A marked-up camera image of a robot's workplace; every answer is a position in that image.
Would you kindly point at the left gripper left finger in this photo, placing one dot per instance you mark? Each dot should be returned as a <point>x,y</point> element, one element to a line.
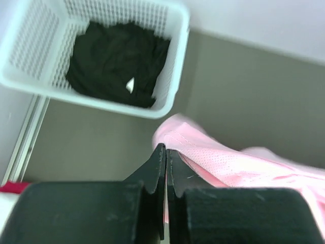
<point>152,176</point>

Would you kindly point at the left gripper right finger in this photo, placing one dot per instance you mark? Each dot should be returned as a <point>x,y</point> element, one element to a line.
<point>180,177</point>

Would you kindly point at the pink t shirt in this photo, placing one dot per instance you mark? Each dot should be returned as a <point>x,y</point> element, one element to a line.
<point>222,166</point>

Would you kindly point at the black t shirt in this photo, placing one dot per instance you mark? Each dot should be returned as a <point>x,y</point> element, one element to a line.
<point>119,63</point>

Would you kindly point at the red folded t shirt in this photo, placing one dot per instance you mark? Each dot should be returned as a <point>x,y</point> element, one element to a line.
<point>14,187</point>

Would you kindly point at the white plastic basket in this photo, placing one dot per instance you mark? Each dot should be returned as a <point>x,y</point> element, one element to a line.
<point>37,39</point>

